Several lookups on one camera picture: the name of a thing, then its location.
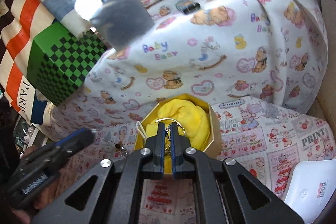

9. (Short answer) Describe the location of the small silver charm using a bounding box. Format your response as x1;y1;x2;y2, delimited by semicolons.
120;146;129;157

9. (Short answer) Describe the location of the hexagonal cardboard jewelry box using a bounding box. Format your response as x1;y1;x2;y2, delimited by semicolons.
134;94;222;158

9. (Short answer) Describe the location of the silver bangle bracelet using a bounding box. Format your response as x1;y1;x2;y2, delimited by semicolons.
154;117;185;130

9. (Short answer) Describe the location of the silver chain jewelry pile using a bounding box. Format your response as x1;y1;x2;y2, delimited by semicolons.
165;122;187;140

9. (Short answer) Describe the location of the person's left hand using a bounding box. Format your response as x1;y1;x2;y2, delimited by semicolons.
11;144;60;223

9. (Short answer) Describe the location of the yellow cloth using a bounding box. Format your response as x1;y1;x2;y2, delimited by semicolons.
145;98;211;172

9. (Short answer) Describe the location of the strawberry print table cloth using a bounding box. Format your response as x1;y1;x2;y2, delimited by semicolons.
57;96;336;224

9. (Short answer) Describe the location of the green black checkered box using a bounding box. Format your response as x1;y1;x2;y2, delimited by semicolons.
26;22;106;106

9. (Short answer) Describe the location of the white box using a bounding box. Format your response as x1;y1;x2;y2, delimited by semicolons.
282;159;335;223

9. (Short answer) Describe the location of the translucent plastic bucket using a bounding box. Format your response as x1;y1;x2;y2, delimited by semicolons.
75;0;154;51

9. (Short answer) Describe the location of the striped Paris curtain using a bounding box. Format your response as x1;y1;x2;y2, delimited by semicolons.
1;0;88;126

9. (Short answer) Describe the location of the baby bear print cloth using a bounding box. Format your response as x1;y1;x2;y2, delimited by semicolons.
50;0;328;139

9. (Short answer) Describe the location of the small black green lighter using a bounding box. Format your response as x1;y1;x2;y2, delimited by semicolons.
175;0;201;15

